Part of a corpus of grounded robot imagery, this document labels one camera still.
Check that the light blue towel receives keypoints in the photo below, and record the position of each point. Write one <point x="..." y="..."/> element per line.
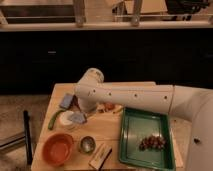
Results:
<point x="78" y="118"/>

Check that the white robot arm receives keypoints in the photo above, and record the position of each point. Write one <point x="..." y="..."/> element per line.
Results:
<point x="189" y="103"/>

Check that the white paper cup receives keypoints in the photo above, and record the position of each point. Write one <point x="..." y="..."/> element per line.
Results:
<point x="65" y="121"/>

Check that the dark red bowl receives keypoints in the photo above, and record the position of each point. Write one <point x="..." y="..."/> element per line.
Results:
<point x="75" y="101"/>

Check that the blue sponge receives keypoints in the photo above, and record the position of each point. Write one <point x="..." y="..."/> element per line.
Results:
<point x="66" y="101"/>

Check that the wooden table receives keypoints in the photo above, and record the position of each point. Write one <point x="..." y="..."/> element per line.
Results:
<point x="104" y="128"/>

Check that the small metal bowl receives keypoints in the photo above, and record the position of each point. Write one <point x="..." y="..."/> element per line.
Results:
<point x="87" y="144"/>

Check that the green cucumber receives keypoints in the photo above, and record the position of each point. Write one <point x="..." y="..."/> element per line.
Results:
<point x="53" y="119"/>

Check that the green plastic tray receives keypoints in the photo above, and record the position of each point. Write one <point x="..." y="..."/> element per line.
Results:
<point x="139" y="125"/>

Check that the wooden block with black strip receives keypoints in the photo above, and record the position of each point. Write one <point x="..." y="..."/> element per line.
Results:
<point x="100" y="156"/>

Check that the bunch of dark grapes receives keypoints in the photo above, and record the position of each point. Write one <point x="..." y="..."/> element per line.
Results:
<point x="152" y="142"/>

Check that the orange plastic bowl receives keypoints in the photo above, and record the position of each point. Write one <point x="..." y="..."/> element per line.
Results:
<point x="57" y="149"/>

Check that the black chair frame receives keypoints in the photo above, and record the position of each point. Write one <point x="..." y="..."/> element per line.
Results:
<point x="22" y="137"/>

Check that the metal window rail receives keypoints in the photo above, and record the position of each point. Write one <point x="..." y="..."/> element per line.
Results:
<point x="69" y="15"/>

